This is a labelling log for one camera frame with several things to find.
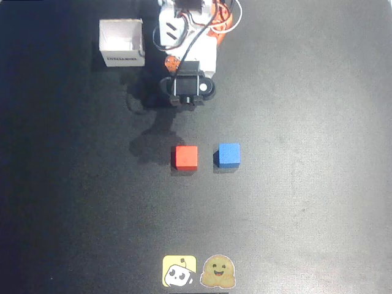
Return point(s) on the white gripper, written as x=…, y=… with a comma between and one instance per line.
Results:
x=204, y=58

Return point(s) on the red cube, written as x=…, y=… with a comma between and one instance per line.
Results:
x=186, y=156

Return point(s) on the white cardboard box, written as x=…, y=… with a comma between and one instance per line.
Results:
x=122, y=58

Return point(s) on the blue cube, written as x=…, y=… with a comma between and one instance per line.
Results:
x=229, y=154

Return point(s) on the black webcam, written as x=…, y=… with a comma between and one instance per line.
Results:
x=186, y=85

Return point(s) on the yellow robot sticker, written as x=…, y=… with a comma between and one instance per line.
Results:
x=179, y=271

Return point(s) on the hugging face emoji sticker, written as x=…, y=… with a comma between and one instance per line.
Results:
x=218, y=272

